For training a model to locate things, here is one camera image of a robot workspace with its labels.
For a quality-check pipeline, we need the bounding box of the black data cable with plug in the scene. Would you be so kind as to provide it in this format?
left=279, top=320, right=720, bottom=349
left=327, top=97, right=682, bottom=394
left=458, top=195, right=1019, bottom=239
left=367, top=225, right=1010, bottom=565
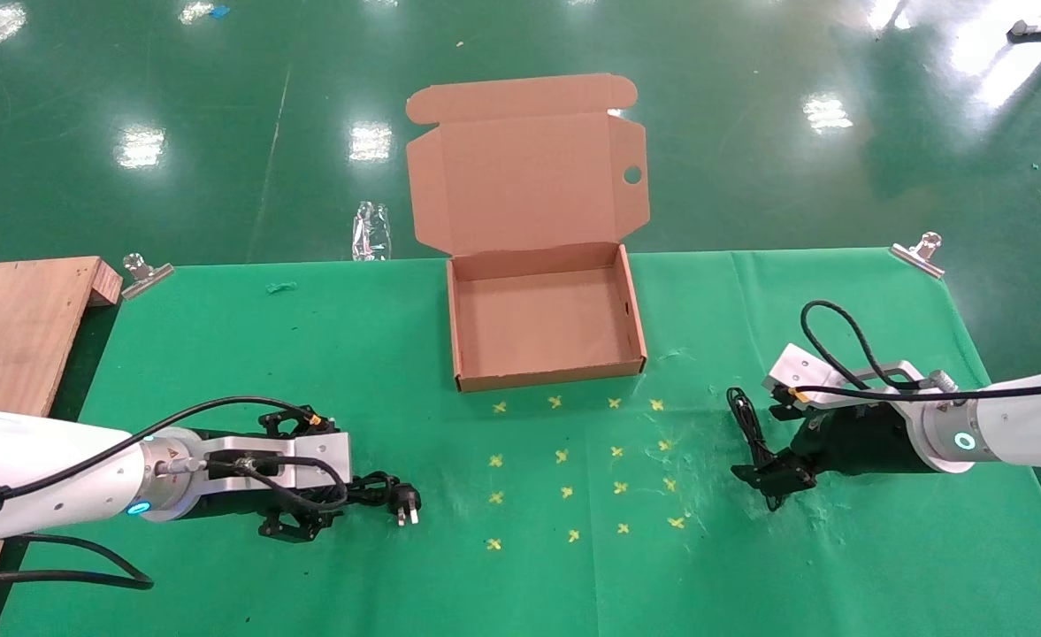
left=334, top=472, right=422, bottom=527

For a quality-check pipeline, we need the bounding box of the brown cardboard box with lid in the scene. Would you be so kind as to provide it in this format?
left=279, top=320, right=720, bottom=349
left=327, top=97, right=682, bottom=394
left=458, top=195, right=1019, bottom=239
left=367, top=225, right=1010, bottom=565
left=405, top=73, right=651, bottom=393

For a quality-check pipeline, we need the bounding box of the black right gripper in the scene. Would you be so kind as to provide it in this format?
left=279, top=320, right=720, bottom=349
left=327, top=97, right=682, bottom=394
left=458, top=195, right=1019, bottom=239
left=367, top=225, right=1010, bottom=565
left=731, top=382, right=937, bottom=512

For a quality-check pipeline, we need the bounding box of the wooden board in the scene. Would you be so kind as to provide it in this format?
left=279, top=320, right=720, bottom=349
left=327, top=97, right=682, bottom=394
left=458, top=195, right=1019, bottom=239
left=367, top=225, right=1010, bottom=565
left=0, top=257, right=123, bottom=637

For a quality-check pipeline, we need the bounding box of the clear crumpled plastic wrapper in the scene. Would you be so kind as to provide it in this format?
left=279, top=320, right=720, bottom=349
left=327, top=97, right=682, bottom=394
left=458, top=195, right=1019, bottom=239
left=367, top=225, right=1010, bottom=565
left=351, top=201, right=394, bottom=263

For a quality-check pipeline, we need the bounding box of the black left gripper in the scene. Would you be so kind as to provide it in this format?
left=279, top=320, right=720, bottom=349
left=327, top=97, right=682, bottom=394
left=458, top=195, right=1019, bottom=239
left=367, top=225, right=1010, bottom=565
left=182, top=405, right=348, bottom=543

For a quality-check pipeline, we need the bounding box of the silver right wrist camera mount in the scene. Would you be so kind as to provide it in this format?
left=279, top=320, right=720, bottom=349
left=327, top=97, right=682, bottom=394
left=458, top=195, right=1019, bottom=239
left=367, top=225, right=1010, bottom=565
left=763, top=343, right=959, bottom=412

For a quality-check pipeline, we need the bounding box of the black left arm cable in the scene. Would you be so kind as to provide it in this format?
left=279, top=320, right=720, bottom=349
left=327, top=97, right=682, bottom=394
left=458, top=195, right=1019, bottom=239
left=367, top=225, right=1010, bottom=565
left=0, top=395, right=348, bottom=591

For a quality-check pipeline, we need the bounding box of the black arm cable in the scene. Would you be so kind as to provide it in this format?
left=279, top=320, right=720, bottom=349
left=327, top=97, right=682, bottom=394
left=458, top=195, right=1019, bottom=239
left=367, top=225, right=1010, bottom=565
left=0, top=395, right=348, bottom=591
left=800, top=300, right=1041, bottom=404

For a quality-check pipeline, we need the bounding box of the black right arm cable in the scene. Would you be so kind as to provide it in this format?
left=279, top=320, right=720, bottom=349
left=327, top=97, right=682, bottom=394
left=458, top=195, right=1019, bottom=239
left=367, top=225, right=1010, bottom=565
left=800, top=300, right=1041, bottom=404

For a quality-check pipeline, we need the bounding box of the black wired mouse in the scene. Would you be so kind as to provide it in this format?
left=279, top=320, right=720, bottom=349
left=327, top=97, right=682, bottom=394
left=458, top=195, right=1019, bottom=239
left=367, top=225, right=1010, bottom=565
left=726, top=387, right=786, bottom=514

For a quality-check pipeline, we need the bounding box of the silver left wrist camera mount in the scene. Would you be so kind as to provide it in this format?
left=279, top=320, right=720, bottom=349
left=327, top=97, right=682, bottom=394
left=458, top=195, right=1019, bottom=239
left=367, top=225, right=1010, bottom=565
left=204, top=432, right=353, bottom=507

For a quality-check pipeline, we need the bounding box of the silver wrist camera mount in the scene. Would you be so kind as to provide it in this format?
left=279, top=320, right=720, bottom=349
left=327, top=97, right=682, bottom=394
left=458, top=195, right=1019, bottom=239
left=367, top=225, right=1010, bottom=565
left=204, top=432, right=353, bottom=507
left=763, top=343, right=959, bottom=412

